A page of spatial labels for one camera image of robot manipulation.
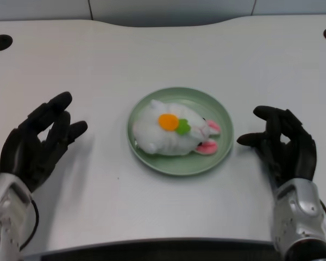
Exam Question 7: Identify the green round plate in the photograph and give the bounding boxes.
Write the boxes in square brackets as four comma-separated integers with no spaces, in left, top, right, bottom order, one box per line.
[127,86,235,177]

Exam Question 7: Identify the white plush rabbit doll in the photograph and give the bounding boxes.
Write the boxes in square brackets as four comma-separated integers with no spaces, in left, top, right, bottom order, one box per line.
[133,99,222,157]

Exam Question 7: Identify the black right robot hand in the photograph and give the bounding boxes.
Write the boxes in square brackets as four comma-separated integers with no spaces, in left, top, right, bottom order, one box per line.
[236,105,317,189]

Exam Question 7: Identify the dark robot torso front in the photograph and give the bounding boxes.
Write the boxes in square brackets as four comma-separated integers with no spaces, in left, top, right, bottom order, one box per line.
[21,239,286,261]

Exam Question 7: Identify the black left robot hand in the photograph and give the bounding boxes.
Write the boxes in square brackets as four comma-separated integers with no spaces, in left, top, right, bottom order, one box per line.
[0,91,89,192]

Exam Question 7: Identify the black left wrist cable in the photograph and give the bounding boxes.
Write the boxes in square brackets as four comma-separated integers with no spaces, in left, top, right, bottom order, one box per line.
[19,199,40,251]

